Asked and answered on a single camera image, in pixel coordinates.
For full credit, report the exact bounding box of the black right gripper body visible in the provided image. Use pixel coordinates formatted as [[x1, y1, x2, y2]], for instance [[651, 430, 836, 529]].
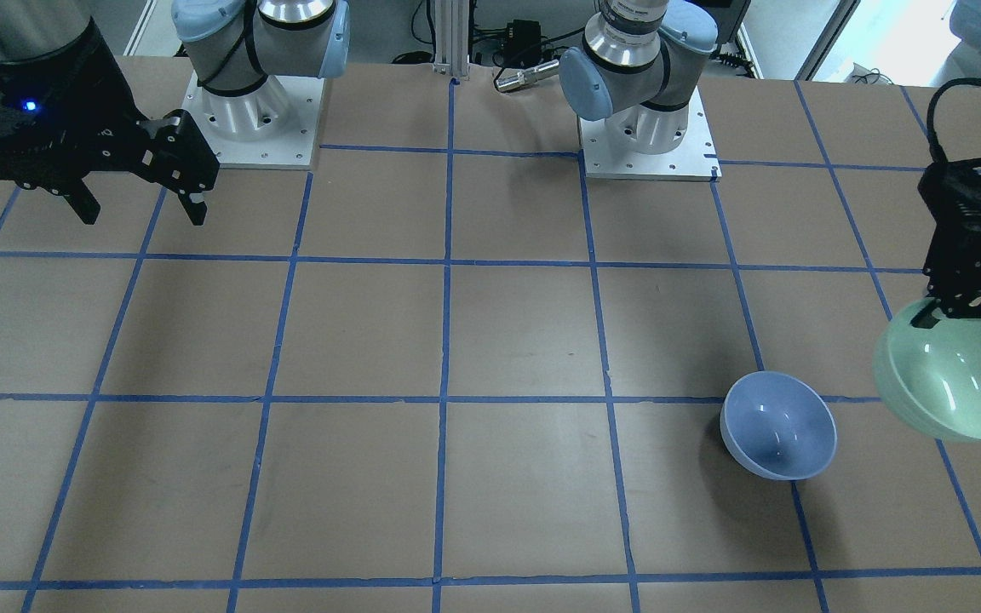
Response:
[[0, 20, 219, 193]]

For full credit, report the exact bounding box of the green ceramic bowl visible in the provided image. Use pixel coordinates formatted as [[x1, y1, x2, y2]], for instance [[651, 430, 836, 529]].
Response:
[[872, 298, 981, 442]]

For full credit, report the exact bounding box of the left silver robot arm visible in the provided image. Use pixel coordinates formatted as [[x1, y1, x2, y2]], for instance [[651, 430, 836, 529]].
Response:
[[559, 1, 981, 329]]

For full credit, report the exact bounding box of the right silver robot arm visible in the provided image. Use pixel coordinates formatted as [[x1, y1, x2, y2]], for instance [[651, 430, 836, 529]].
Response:
[[0, 1, 350, 226]]

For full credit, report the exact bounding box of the blue ceramic bowl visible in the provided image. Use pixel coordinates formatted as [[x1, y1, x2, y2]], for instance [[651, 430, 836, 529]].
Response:
[[719, 371, 838, 481]]

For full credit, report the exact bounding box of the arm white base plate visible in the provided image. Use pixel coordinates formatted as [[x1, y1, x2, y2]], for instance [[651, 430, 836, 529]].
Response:
[[182, 73, 330, 170], [577, 88, 723, 181]]

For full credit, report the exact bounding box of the aluminium frame post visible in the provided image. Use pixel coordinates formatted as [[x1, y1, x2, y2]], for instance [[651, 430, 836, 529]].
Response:
[[426, 1, 472, 84]]

